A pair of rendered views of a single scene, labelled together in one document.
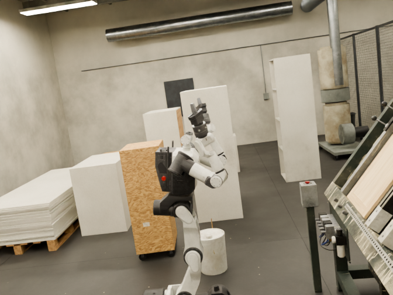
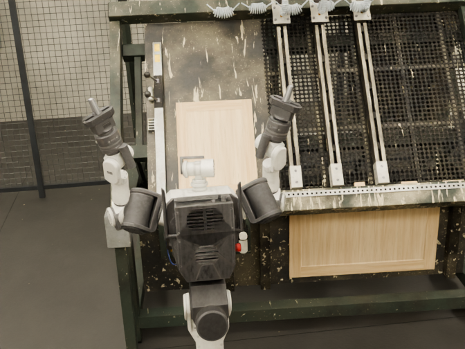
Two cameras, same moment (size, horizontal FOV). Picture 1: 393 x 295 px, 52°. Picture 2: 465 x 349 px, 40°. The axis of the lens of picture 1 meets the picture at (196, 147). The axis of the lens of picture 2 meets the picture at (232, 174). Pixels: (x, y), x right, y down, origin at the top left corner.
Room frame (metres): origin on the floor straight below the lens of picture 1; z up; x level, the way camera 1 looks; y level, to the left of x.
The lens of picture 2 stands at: (3.09, 2.20, 2.28)
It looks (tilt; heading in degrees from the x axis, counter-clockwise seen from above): 22 degrees down; 259
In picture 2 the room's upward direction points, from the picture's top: 2 degrees counter-clockwise
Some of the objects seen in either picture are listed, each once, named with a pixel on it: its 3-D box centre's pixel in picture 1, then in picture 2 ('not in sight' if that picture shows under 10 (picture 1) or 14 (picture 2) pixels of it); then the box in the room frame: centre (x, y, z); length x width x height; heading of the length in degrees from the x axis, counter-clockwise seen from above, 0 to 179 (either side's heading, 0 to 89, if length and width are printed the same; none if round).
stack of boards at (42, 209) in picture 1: (53, 202); not in sight; (6.14, 2.34, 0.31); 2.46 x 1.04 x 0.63; 175
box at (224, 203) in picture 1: (213, 150); not in sight; (5.58, -0.22, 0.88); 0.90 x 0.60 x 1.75; 175
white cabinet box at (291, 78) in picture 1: (294, 117); not in sight; (6.82, -1.73, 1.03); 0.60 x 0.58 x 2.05; 175
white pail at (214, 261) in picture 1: (211, 246); not in sight; (3.78, -0.01, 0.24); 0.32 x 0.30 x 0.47; 175
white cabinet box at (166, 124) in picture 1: (165, 129); not in sight; (7.33, 0.52, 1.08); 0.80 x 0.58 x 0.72; 175
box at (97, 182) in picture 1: (108, 190); not in sight; (5.76, 1.37, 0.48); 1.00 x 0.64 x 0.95; 175
